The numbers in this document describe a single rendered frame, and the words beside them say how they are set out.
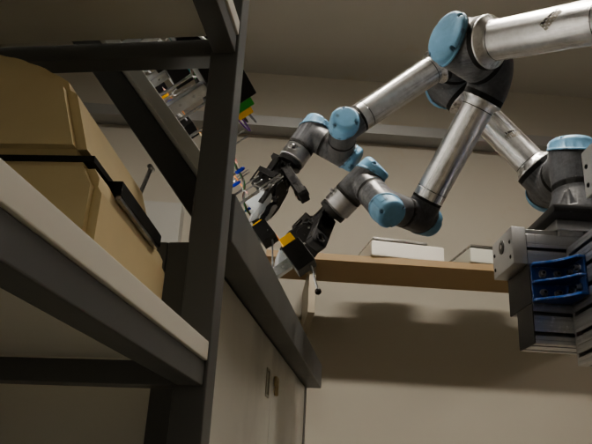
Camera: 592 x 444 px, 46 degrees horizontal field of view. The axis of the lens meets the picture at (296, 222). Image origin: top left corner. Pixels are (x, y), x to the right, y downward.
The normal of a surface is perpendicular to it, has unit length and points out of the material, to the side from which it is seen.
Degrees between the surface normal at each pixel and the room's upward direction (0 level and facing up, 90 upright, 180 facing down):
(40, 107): 90
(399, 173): 90
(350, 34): 180
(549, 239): 90
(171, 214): 90
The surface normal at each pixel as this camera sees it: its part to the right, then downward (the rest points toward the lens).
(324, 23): -0.05, 0.93
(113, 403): -0.13, -0.37
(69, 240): 0.99, 0.00
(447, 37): -0.84, -0.28
